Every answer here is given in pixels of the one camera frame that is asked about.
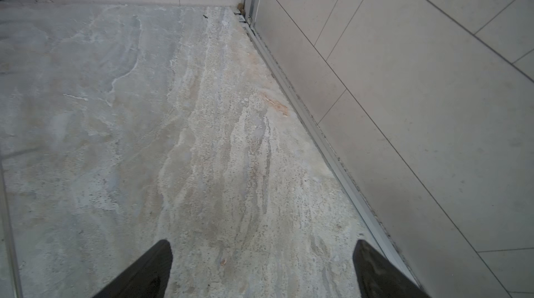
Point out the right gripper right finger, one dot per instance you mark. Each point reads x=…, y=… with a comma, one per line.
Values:
x=378, y=278

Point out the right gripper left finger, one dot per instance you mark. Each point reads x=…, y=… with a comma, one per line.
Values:
x=146, y=277

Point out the metal wire dish rack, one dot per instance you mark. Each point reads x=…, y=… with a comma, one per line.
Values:
x=9, y=241

